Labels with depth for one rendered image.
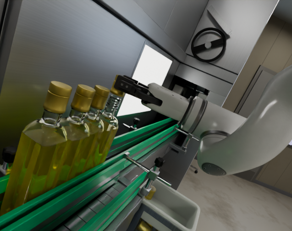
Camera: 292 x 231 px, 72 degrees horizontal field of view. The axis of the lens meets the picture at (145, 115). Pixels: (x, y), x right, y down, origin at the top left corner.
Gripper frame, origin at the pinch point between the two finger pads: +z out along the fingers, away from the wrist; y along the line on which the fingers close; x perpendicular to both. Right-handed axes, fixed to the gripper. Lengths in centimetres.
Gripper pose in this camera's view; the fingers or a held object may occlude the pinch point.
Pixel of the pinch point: (126, 84)
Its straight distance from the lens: 48.7
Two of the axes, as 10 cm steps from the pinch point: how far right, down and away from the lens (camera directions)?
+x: -3.9, 8.9, 2.4
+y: -1.7, 1.9, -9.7
